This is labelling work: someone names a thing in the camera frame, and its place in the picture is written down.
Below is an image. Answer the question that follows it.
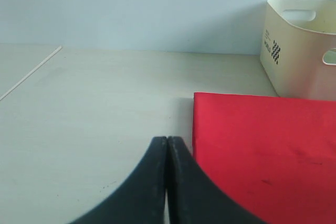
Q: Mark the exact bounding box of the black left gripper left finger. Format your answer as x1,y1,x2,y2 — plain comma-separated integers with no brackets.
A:
72,136,167,223

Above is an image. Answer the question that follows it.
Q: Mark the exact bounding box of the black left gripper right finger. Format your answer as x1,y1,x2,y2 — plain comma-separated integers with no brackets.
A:
166,136,264,223

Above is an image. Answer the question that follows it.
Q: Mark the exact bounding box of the red table cloth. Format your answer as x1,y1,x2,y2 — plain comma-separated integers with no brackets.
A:
193,92,335,223

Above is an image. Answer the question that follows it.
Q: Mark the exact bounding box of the cream plastic bin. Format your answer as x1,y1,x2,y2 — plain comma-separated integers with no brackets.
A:
260,0,335,101

